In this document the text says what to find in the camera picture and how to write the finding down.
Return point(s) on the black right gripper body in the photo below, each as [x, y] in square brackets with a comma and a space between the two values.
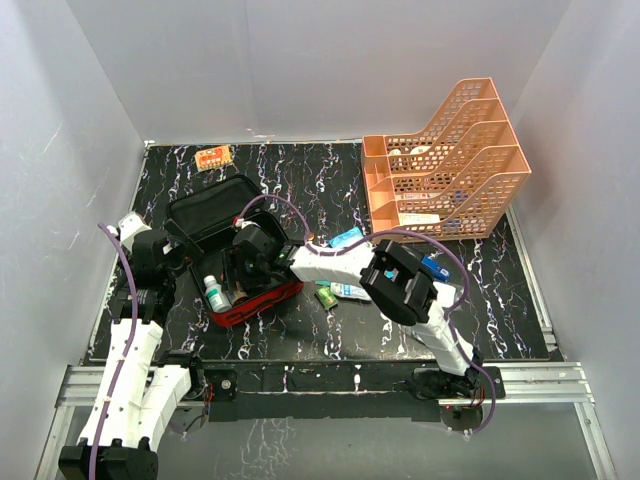
[253, 274]

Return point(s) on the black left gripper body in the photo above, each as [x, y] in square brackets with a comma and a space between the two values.
[172, 273]

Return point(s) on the red black medicine case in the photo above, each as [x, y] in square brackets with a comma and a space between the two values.
[212, 216]

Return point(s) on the brown medicine bottle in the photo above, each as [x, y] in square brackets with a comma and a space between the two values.
[238, 295]

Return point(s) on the white green pill bottle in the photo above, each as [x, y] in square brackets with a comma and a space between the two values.
[215, 296]

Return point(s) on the green wind oil box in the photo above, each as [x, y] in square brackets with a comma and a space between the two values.
[326, 297]

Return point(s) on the white blue gauze packet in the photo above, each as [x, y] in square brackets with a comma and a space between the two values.
[349, 292]

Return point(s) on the white gauze pad bag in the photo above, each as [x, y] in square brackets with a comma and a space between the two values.
[447, 294]

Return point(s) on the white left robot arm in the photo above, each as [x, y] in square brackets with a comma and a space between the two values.
[137, 395]

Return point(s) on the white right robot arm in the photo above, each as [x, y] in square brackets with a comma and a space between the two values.
[393, 276]

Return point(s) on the orange snack packet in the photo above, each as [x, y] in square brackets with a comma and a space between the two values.
[213, 158]

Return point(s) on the blue cotton swab bag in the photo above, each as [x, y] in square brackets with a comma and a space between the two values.
[346, 238]

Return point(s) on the blue stapler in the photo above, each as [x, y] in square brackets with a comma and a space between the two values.
[438, 272]

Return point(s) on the orange mesh file organizer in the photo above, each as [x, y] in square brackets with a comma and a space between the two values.
[455, 178]

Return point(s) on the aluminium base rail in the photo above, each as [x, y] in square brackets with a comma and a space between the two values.
[523, 383]

